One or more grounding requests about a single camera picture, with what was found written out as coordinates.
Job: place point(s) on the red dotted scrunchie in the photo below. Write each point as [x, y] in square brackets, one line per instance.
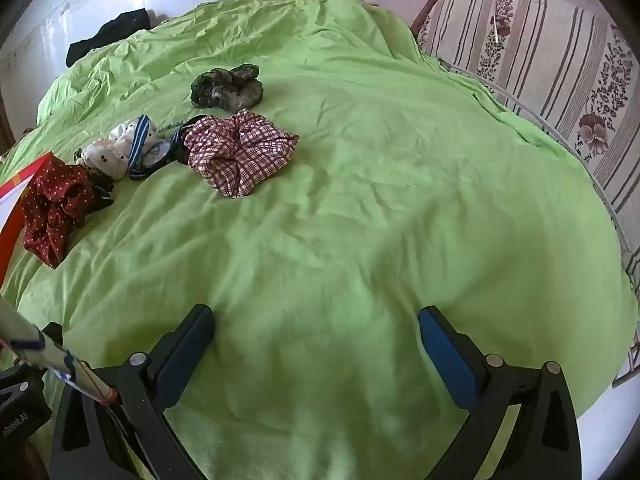
[50, 205]

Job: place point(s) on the grey sheer scrunchie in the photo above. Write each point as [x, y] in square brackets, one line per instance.
[225, 90]

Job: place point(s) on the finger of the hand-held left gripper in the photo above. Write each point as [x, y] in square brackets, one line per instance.
[52, 332]

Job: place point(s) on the red cardboard box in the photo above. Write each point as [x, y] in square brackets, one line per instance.
[7, 220]

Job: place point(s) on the red plaid scrunchie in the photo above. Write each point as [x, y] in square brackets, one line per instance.
[240, 155]

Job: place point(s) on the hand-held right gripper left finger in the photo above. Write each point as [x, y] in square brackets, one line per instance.
[185, 355]

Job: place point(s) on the green bed sheet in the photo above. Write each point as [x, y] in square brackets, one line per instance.
[350, 210]

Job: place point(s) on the white taped pole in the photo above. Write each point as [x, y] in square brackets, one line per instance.
[30, 340]

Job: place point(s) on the striped floral mattress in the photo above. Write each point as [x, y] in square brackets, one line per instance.
[540, 60]

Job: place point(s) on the black cloth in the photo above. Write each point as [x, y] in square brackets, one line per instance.
[110, 32]

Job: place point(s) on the white dotted scrunchie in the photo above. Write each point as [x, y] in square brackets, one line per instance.
[107, 152]

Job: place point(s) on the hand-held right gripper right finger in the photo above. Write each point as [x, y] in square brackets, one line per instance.
[447, 355]

